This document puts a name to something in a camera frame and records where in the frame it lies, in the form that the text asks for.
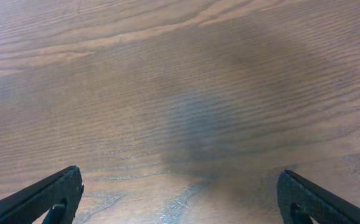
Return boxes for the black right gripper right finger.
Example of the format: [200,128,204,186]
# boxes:
[277,170,360,224]

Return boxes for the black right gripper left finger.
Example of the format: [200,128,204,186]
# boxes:
[0,166,84,224]

